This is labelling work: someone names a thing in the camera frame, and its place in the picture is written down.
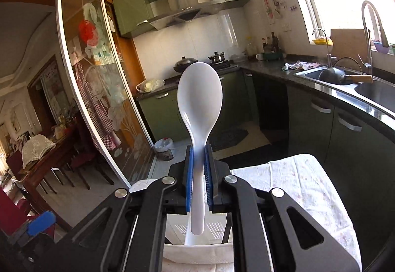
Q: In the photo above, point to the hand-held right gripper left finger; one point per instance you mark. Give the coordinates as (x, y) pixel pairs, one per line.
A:
(189, 181)

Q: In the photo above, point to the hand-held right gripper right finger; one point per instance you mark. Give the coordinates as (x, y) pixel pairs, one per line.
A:
(208, 181)

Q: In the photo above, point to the tall steel faucet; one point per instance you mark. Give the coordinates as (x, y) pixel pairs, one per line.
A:
(365, 22)

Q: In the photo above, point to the wooden cutting board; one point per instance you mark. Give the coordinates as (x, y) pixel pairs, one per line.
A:
(347, 42)

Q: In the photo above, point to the white mug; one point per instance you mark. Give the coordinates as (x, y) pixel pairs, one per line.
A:
(259, 57)

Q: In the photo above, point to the white utensil holder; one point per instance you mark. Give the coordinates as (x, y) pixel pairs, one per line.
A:
(197, 255)

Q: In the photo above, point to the dark red dining chair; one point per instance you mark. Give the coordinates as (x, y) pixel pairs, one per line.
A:
(86, 158)

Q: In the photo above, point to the wooden dining table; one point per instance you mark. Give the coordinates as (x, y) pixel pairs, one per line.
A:
(46, 167)

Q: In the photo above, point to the steel range hood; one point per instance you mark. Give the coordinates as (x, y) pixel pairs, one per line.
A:
(182, 2)

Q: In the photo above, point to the yellow bowl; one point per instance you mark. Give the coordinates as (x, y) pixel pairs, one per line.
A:
(321, 41)

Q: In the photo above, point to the clear plastic jar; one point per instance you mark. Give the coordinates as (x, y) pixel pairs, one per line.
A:
(251, 47)

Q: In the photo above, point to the white floral tablecloth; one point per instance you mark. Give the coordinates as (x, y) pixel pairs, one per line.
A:
(305, 185)

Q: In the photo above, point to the gas stove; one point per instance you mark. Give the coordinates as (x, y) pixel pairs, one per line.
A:
(223, 65)

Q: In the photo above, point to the red paper cutting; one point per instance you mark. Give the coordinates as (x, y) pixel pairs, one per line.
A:
(89, 32)

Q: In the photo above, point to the green storage tray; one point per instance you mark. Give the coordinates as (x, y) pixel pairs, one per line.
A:
(273, 56)

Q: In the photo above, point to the white plastic rice spoon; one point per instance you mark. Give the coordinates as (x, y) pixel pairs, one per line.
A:
(199, 90)

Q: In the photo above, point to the white plastic bag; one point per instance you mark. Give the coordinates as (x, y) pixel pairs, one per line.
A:
(149, 85)

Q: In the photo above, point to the sliding glass door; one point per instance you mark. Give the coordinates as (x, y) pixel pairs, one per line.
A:
(92, 90)

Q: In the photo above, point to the dark floor mat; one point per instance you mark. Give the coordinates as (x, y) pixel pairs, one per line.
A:
(230, 138)

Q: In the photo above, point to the black lidded pot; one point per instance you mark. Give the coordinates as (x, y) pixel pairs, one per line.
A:
(184, 64)

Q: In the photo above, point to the steel double sink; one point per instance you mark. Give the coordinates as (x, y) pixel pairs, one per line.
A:
(376, 93)

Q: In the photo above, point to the white lace cover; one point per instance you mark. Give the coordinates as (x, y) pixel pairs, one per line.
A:
(35, 148)

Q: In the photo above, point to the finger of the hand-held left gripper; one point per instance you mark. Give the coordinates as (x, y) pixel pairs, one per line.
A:
(40, 222)

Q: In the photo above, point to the small steel faucet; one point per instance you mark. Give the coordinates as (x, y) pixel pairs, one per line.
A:
(328, 53)

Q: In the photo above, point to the wall hanging decoration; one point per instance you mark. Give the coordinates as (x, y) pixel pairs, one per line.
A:
(271, 8)

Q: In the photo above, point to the green base cabinets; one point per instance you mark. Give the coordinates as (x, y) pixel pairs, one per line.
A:
(308, 124)

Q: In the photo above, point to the purple plastic container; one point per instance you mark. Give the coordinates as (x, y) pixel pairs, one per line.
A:
(381, 46)

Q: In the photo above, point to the red checked apron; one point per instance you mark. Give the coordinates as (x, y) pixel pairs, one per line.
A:
(101, 118)

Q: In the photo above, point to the trash bin with white bag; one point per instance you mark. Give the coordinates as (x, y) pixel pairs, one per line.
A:
(163, 148)

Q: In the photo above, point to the wall socket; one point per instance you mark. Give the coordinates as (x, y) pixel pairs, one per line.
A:
(288, 27)

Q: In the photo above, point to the crumpled dish cloth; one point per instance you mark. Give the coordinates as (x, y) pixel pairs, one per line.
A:
(301, 65)

